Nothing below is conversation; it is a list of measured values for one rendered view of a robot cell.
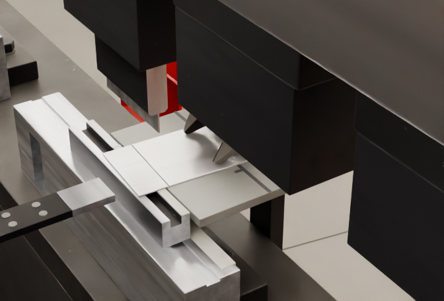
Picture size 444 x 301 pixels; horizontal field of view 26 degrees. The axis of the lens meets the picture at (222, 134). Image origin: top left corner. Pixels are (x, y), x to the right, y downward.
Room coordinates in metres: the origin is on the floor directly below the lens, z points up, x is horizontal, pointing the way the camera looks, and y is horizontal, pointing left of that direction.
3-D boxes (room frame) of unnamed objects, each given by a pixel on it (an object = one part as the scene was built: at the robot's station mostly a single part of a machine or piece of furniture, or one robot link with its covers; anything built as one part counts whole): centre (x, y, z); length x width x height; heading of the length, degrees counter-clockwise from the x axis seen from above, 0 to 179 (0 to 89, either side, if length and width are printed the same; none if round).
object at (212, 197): (0.86, -0.04, 1.00); 0.26 x 0.18 x 0.01; 123
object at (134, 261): (0.82, 0.11, 0.92); 0.39 x 0.06 x 0.10; 33
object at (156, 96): (0.78, 0.08, 1.13); 0.10 x 0.02 x 0.10; 33
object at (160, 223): (0.80, 0.10, 0.99); 0.20 x 0.03 x 0.03; 33
